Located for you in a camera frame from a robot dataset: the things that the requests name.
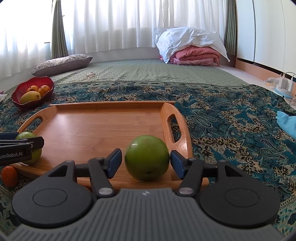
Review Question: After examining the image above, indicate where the wooden tray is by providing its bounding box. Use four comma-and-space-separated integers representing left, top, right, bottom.
10, 101, 209, 193

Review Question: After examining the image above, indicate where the red ribbed bowl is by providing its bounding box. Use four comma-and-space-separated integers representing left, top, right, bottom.
11, 76, 55, 109

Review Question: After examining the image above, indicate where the teal paisley blanket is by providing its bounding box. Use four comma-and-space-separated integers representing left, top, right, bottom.
0, 81, 296, 234

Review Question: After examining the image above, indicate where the white wardrobe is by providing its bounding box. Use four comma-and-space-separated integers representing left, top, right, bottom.
235, 0, 296, 75

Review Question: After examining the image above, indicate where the white sheer curtain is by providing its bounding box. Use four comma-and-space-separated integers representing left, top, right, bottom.
67, 0, 228, 57
0, 0, 54, 75

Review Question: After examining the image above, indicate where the green curtain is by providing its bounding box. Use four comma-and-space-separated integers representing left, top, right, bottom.
51, 0, 68, 59
224, 0, 238, 56

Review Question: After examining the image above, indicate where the folded pink blanket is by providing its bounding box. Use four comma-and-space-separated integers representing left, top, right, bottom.
159, 46, 220, 66

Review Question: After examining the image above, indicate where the white cord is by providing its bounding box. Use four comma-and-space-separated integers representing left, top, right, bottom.
68, 72, 99, 84

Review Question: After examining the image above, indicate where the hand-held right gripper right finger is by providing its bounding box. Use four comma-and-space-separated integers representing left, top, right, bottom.
170, 150, 250, 197

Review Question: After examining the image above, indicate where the floral grey pillow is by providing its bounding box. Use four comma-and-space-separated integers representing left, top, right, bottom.
31, 54, 93, 77

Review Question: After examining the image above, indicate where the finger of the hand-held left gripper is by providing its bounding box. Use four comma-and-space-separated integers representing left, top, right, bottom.
0, 132, 21, 140
0, 136, 45, 151

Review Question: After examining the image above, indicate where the yellow-green mango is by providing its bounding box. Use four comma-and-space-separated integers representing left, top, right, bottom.
20, 91, 41, 104

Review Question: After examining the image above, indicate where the small tangerine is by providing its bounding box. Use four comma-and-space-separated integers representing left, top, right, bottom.
1, 166, 19, 188

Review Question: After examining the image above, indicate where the green quilted bedspread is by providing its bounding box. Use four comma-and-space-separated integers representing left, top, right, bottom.
46, 58, 249, 86

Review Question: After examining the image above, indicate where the light blue cloth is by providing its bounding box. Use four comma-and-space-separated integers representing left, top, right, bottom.
275, 110, 296, 139

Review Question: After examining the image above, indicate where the clear plastic bag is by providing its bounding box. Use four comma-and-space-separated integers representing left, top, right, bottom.
265, 77, 279, 88

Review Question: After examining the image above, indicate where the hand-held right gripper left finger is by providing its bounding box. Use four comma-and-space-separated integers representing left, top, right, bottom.
47, 149, 122, 198

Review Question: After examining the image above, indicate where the white pillow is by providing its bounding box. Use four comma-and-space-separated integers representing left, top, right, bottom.
153, 27, 230, 64

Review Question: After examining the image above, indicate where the green guava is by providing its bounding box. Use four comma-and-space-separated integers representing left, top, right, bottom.
15, 131, 42, 165
124, 135, 170, 182

